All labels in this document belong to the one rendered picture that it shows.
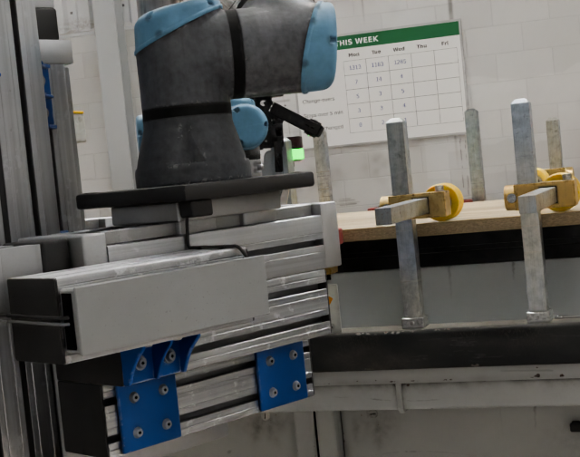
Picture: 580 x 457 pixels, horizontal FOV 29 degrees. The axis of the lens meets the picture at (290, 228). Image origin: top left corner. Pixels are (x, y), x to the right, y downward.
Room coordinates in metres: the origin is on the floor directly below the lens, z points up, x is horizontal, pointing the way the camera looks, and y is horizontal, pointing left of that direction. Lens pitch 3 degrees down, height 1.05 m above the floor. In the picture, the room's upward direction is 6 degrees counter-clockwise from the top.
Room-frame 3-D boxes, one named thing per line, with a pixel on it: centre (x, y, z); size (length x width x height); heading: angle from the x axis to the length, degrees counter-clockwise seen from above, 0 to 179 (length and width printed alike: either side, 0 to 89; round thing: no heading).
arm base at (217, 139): (1.49, 0.12, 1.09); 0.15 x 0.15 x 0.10
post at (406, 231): (2.29, -0.23, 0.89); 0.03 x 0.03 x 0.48; 70
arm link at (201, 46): (1.49, 0.11, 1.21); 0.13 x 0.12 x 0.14; 99
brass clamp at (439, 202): (2.28, -0.25, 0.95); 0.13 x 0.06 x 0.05; 70
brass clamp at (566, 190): (2.20, -0.49, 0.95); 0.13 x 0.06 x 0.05; 70
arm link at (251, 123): (1.95, 0.08, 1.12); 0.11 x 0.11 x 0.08; 9
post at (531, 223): (2.20, -0.47, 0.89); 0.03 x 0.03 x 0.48; 70
